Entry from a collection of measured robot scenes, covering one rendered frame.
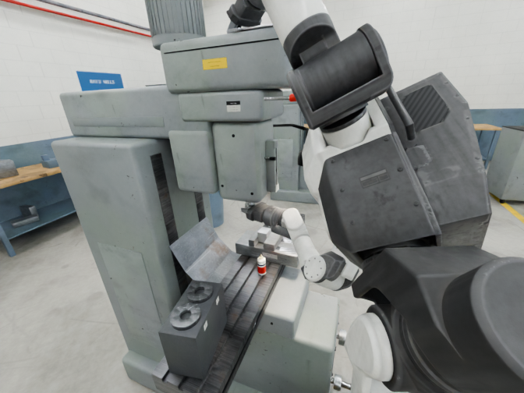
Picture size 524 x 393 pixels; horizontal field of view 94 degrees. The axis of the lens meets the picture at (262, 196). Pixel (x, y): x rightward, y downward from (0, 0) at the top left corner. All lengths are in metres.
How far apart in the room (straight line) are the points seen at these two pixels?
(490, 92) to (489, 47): 0.92
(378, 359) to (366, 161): 0.30
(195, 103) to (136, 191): 0.43
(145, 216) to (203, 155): 0.37
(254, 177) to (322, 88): 0.54
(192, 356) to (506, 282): 0.76
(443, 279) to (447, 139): 0.24
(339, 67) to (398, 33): 7.07
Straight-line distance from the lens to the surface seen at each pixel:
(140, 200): 1.12
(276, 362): 1.45
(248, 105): 0.85
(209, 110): 0.93
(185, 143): 1.01
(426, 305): 0.32
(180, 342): 0.85
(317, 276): 0.74
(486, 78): 7.79
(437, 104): 0.55
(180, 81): 0.97
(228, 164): 0.95
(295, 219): 0.90
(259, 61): 0.83
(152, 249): 1.23
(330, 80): 0.45
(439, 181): 0.45
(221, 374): 0.96
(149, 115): 1.12
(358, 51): 0.46
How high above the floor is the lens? 1.71
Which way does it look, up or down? 23 degrees down
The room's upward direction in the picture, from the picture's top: 3 degrees counter-clockwise
